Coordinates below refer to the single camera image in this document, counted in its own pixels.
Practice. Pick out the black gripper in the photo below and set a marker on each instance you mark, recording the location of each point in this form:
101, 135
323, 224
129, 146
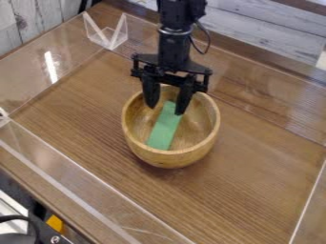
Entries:
152, 73

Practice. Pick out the green rectangular block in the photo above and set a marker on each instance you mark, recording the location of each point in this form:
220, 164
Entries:
164, 127

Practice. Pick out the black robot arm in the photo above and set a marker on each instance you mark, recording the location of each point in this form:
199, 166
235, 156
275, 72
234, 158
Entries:
179, 16

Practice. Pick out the brown wooden bowl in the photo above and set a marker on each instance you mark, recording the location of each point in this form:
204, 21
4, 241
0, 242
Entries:
195, 134

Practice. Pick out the yellow tag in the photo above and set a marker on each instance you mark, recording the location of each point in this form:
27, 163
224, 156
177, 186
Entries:
55, 223

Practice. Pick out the clear acrylic corner bracket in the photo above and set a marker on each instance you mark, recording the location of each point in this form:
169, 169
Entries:
108, 38

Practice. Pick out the clear acrylic tray wall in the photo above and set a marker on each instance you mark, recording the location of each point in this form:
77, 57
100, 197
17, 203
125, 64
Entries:
95, 209

